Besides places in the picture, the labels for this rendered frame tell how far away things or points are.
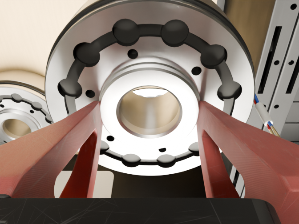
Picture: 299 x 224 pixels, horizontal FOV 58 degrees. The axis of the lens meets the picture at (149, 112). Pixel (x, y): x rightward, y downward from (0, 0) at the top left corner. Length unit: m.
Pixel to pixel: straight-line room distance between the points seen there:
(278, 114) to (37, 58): 0.23
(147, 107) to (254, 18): 0.09
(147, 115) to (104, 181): 0.20
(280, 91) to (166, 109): 0.08
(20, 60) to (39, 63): 0.02
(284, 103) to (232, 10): 0.09
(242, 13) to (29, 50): 0.20
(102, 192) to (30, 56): 0.17
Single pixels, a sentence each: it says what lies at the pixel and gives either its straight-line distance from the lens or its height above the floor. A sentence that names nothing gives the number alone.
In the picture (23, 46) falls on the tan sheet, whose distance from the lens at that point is 0.30.
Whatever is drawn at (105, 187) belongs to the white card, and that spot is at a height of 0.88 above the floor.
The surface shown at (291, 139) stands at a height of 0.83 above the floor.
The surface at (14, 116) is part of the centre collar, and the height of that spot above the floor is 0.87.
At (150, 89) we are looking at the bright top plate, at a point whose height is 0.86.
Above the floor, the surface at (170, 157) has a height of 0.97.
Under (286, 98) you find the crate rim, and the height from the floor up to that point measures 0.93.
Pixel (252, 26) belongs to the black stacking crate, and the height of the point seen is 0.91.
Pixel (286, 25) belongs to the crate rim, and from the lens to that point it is 0.18.
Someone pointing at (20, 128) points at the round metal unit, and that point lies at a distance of 0.34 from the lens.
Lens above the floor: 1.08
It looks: 53 degrees down
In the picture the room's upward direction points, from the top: 179 degrees counter-clockwise
